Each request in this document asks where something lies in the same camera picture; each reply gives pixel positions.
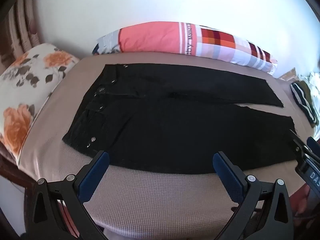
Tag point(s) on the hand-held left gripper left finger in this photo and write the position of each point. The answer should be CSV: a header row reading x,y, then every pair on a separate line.
x,y
99,160

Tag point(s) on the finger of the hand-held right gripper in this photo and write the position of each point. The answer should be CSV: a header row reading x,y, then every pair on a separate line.
x,y
315,147
298,143

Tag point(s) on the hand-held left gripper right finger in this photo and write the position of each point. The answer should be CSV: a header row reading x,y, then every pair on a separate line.
x,y
221,161

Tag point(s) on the black pants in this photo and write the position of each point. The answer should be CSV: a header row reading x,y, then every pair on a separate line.
x,y
175,130

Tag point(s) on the person's right hand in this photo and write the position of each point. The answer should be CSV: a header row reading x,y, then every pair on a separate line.
x,y
303,202

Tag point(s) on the dark striped garment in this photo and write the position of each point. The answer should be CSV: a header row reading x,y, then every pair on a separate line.
x,y
303,100

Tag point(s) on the white crumpled cloth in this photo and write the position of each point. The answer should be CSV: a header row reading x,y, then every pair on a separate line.
x,y
315,82

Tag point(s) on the beige bed cover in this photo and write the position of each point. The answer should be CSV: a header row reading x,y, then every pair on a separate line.
x,y
162,200

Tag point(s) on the floral pillow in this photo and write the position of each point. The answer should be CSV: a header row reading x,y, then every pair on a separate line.
x,y
27,85

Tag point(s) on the pink plaid pillow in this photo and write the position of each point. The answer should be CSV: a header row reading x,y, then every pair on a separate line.
x,y
155,37

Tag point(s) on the wooden headboard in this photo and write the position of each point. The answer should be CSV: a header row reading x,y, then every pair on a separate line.
x,y
21,30

